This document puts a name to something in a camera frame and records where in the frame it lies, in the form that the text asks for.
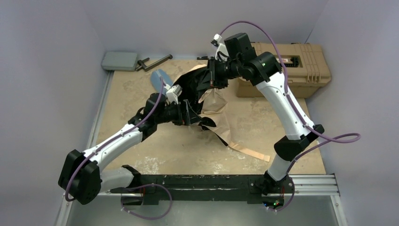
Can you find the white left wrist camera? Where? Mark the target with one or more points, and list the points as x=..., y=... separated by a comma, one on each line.
x=173, y=93

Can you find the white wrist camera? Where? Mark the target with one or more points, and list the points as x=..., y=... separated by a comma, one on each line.
x=221, y=52
x=173, y=93

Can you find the grey flat pad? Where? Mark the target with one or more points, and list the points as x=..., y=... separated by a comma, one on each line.
x=119, y=61

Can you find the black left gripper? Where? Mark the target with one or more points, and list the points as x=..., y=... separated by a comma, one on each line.
x=187, y=113

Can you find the beige umbrella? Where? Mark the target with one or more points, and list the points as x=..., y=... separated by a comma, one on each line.
x=212, y=109

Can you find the light blue umbrella case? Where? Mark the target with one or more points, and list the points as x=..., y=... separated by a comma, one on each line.
x=158, y=78

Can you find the tan plastic hard case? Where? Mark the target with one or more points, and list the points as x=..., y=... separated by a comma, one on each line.
x=306, y=67

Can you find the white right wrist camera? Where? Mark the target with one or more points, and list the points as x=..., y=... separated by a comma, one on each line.
x=221, y=52

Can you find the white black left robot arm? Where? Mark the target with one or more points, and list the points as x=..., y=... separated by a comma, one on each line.
x=82, y=173

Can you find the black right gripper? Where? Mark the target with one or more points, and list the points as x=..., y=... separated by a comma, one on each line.
x=213, y=72

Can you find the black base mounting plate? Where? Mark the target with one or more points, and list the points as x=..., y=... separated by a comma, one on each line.
x=252, y=189

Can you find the black metal clamp tool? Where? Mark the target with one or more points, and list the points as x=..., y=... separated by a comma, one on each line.
x=142, y=66

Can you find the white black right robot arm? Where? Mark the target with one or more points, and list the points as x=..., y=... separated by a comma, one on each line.
x=235, y=57

